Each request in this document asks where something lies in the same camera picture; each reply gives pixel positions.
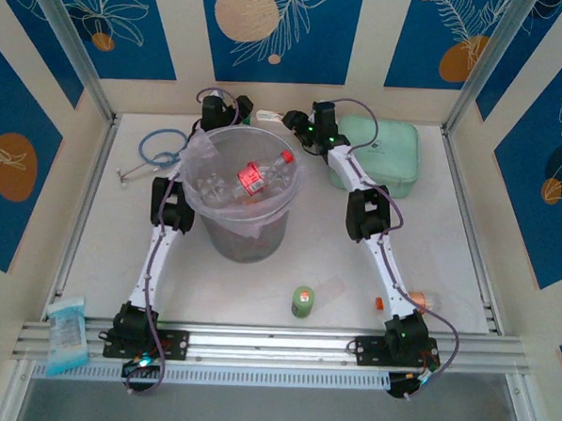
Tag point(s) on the white box blue print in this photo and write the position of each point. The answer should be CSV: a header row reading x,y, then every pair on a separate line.
x,y
269,116

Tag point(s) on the blue white wipes packet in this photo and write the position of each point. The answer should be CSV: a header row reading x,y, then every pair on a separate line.
x,y
67,336

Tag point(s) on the aluminium side rail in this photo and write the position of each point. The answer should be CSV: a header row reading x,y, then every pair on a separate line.
x,y
85,205
473,230

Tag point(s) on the small orange cap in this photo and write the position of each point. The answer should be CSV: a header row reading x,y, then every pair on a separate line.
x,y
379,304

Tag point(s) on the clear bottle green label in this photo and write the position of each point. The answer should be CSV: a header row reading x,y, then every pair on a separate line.
x,y
246,120

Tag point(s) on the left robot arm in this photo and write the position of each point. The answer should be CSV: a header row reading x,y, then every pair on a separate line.
x,y
153,260

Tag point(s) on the small green can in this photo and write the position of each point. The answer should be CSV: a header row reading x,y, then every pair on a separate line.
x,y
303,306

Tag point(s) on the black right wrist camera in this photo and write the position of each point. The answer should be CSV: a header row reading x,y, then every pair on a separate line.
x,y
324,115

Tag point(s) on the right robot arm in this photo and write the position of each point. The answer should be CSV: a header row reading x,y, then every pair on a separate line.
x,y
386,268

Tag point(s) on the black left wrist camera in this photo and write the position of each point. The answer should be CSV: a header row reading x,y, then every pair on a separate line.
x,y
213,104

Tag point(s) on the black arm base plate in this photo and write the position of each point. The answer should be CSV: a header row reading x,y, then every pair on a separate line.
x,y
370,351
175,344

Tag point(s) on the grey metal mesh bin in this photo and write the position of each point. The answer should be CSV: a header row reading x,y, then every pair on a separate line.
x,y
246,241

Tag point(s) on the blue stethoscope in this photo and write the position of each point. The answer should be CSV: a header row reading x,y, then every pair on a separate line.
x,y
163,158

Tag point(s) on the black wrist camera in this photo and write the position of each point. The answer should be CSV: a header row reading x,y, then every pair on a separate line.
x,y
213,104
324,115

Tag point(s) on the aluminium front rail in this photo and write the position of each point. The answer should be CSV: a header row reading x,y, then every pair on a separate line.
x,y
278,349

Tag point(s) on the clear plastic bin liner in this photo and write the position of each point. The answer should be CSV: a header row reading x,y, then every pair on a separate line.
x,y
194,154

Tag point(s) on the aluminium frame post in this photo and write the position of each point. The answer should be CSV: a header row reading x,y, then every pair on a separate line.
x,y
491,66
73,44

